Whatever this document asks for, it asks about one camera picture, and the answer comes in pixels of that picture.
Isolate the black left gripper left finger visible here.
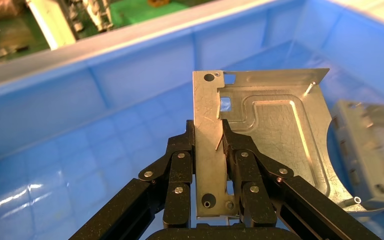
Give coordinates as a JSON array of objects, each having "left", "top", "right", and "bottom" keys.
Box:
[{"left": 68, "top": 119, "right": 196, "bottom": 240}]

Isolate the blue plastic bin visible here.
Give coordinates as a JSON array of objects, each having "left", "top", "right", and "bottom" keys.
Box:
[{"left": 0, "top": 0, "right": 384, "bottom": 240}]

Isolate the sheet metal bracket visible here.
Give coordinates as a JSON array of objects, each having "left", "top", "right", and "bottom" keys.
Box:
[
  {"left": 331, "top": 99, "right": 384, "bottom": 213},
  {"left": 191, "top": 67, "right": 384, "bottom": 221}
]

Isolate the white frame post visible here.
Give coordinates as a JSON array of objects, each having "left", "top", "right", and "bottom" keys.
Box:
[{"left": 26, "top": 0, "right": 78, "bottom": 51}]

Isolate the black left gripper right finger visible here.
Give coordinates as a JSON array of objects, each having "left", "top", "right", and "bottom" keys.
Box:
[{"left": 222, "top": 119, "right": 382, "bottom": 240}]

